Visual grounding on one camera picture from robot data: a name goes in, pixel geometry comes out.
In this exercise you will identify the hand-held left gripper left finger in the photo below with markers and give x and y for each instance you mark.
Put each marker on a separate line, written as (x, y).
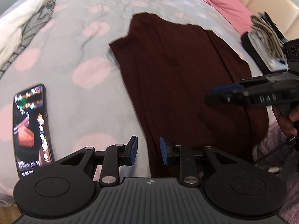
(133, 150)

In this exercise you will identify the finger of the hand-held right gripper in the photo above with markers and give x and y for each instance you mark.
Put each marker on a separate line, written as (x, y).
(226, 89)
(215, 99)

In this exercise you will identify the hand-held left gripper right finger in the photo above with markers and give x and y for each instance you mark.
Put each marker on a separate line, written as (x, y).
(163, 151)

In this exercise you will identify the maroon garment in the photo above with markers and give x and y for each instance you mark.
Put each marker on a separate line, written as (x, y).
(175, 74)

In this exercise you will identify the stack of folded clothes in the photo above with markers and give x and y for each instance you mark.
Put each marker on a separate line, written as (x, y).
(264, 30)

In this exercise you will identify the person's right hand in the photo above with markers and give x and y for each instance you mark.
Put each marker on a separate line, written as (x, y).
(286, 126)

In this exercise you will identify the bed with polka dot sheet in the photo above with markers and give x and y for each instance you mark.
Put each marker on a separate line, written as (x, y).
(81, 112)

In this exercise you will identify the pink pillow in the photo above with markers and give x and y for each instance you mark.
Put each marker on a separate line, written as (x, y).
(224, 7)

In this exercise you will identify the purple fuzzy jacket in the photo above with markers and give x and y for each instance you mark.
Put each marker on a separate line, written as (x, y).
(287, 179)

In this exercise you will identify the smartphone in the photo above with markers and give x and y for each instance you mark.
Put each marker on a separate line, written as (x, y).
(30, 130)

